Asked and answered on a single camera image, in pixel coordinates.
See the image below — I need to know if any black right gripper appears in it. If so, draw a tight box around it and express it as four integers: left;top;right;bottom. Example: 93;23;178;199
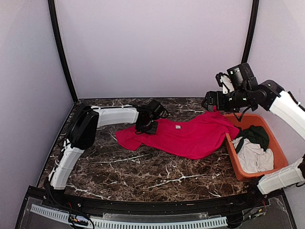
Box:
202;87;252;111

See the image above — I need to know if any magenta t-shirt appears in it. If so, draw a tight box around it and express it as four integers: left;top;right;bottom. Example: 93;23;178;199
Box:
115;111;239;160

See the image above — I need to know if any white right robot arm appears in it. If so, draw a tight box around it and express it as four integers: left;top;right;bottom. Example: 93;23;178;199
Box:
202;62;305;207

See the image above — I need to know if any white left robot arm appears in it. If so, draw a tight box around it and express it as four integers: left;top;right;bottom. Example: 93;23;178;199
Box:
45;100;169;208

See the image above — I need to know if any dark green garment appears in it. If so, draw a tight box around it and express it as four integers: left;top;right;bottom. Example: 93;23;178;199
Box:
235;125;270;153

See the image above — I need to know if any white garment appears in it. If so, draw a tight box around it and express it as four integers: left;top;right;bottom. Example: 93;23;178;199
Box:
233;137;274;174

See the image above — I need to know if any orange plastic basket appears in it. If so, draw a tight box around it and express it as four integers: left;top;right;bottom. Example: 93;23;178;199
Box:
225;114;288;181

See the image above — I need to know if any black right frame post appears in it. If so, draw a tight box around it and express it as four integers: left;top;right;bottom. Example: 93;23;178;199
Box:
241;0;259;63

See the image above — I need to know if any black frame post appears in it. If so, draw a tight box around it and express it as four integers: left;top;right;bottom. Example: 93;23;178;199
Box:
48;0;78;104
241;0;259;63

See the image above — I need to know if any black front rail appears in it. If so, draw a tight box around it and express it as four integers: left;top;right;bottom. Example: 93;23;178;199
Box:
26;186;284;216

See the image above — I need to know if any white slotted cable duct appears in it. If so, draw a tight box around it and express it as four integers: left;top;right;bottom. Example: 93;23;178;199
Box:
30;204;228;229

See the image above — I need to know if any black left frame post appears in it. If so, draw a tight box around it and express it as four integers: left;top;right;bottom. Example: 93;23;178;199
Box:
48;0;78;104

